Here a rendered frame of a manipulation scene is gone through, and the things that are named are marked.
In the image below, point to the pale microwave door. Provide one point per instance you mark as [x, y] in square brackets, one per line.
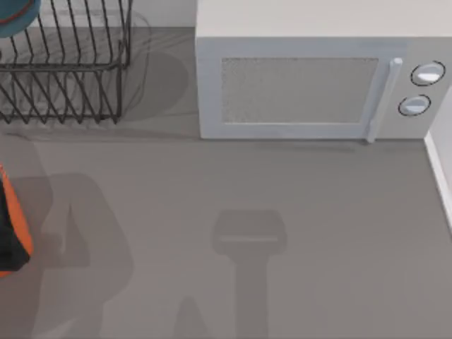
[296, 90]

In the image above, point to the pale microwave oven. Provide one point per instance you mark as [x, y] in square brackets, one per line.
[318, 17]

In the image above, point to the small white microwave knob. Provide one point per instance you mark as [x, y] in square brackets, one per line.
[414, 105]

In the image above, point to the large white microwave knob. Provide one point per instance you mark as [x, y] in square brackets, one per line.
[428, 73]

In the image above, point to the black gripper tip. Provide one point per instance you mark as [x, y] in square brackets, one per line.
[8, 236]

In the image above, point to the teal plate with orange stripe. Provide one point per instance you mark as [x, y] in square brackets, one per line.
[17, 14]

